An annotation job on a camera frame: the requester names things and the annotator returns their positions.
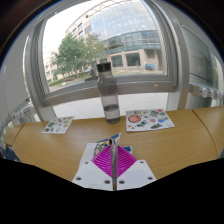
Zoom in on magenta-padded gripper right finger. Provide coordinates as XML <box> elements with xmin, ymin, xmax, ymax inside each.
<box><xmin>114</xmin><ymin>144</ymin><xmax>157</xmax><ymax>191</ymax></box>

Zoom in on dark window handle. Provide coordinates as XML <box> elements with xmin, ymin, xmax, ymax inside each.
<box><xmin>84</xmin><ymin>68</ymin><xmax>99</xmax><ymax>82</ymax></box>

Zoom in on small white sticker sheet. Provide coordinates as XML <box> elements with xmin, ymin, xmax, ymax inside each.
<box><xmin>41</xmin><ymin>115</ymin><xmax>75</xmax><ymax>135</ymax></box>

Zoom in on green tree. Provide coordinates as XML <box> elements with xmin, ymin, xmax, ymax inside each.
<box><xmin>51</xmin><ymin>32</ymin><xmax>108</xmax><ymax>81</ymax></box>

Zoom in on grey window frame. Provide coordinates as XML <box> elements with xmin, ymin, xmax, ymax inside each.
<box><xmin>24</xmin><ymin>0</ymin><xmax>188</xmax><ymax>118</ymax></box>

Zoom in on clear grey bottle, black cap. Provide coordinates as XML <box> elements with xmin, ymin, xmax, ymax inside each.
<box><xmin>96</xmin><ymin>61</ymin><xmax>122</xmax><ymax>125</ymax></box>

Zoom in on dark blue chair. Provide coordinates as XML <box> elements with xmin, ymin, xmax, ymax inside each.
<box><xmin>0</xmin><ymin>144</ymin><xmax>21</xmax><ymax>163</ymax></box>

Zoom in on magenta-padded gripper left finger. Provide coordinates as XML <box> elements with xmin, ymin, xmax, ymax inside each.
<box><xmin>71</xmin><ymin>143</ymin><xmax>115</xmax><ymax>192</ymax></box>

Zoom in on white wall outlet rail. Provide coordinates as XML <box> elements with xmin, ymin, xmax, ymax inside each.
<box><xmin>189</xmin><ymin>83</ymin><xmax>224</xmax><ymax>101</ymax></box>
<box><xmin>6</xmin><ymin>103</ymin><xmax>36</xmax><ymax>124</ymax></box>

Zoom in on glass-fronted building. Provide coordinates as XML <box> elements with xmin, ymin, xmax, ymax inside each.
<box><xmin>43</xmin><ymin>0</ymin><xmax>164</xmax><ymax>78</ymax></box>

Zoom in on sticker sheet with red circle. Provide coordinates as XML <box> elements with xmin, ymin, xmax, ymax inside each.
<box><xmin>125</xmin><ymin>108</ymin><xmax>176</xmax><ymax>132</ymax></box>

